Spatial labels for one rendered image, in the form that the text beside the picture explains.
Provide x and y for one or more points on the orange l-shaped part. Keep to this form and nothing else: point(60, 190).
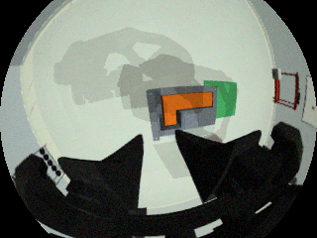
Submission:
point(170, 103)

